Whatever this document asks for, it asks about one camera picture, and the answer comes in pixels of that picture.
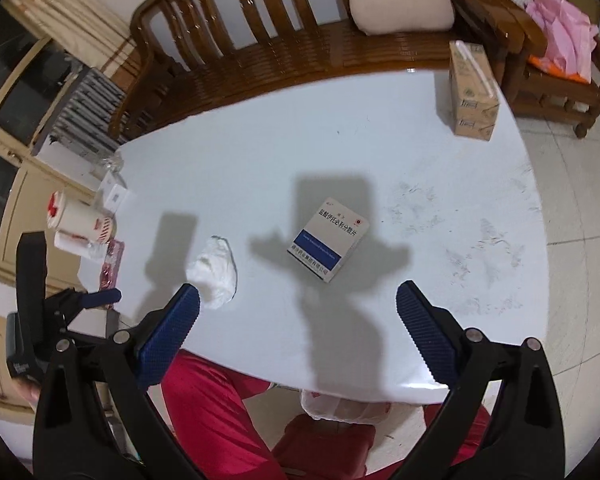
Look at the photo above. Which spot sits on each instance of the small white box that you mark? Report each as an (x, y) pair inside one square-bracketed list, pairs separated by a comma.
[(111, 193)]

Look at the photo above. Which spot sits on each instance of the white red trash bag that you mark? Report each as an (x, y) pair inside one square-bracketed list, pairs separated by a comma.
[(332, 409)]

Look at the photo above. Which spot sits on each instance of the white tissue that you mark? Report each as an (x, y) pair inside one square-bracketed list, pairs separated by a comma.
[(214, 274)]

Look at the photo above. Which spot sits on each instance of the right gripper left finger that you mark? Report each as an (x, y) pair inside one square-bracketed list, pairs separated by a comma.
[(72, 439)]

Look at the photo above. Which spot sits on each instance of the person's left hand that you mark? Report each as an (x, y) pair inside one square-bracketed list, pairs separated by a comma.
[(28, 389)]

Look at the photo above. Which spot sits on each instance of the pink plastic bag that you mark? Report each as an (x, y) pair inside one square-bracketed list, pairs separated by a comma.
[(570, 37)]

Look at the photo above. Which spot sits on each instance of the person's red trousers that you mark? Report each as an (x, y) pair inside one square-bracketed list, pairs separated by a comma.
[(233, 426)]

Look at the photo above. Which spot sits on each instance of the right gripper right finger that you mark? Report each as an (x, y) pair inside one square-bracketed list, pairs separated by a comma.
[(525, 436)]

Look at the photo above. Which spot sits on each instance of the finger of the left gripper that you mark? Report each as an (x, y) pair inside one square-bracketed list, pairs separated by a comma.
[(102, 299)]

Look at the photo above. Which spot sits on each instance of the brown kraft paper carton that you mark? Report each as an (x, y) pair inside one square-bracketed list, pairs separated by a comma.
[(474, 91)]

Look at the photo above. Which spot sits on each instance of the cream window frame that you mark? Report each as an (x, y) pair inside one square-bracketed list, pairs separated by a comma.
[(35, 76)]

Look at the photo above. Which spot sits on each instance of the wooden armchair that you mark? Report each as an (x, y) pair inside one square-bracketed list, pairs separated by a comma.
[(515, 43)]

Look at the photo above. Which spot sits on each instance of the white blue medicine box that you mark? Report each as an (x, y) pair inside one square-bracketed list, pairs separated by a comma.
[(328, 239)]

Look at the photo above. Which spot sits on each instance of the long wooden bench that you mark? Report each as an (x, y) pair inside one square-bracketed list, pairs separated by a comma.
[(189, 64)]

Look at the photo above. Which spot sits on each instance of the white radiator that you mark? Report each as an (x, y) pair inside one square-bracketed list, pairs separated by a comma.
[(81, 119)]

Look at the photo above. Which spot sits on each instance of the red checkered tape roll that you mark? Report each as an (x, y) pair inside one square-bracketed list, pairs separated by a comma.
[(75, 218)]

